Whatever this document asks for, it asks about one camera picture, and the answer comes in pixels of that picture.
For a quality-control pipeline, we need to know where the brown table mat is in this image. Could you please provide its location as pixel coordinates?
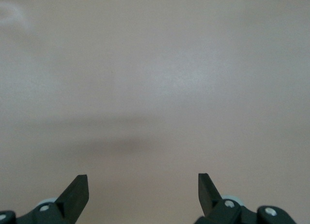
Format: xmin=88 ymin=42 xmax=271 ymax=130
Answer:
xmin=0 ymin=0 xmax=310 ymax=224

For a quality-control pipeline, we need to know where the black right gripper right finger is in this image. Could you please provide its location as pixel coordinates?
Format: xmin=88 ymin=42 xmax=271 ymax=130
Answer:
xmin=195 ymin=173 xmax=297 ymax=224

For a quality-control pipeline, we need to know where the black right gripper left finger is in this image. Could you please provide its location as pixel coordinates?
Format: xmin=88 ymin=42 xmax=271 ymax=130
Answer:
xmin=0 ymin=174 xmax=90 ymax=224

